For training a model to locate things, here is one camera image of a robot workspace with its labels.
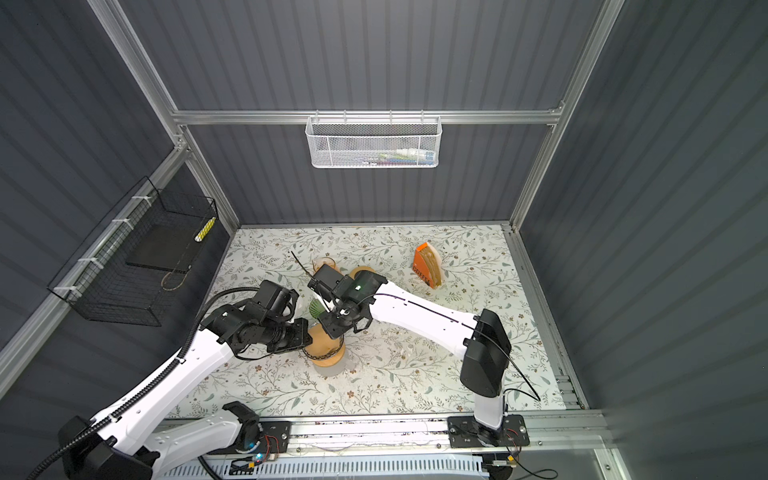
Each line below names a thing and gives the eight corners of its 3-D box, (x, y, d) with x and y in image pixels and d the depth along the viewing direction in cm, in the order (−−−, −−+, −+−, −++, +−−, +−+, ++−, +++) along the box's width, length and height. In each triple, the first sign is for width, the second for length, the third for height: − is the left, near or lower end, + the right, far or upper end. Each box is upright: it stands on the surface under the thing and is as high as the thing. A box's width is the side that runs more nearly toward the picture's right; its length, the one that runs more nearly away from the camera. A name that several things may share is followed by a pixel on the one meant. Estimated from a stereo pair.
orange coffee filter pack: (427, 291, 103) (430, 275, 95) (410, 265, 110) (411, 248, 102) (445, 283, 105) (450, 267, 97) (427, 258, 112) (430, 241, 104)
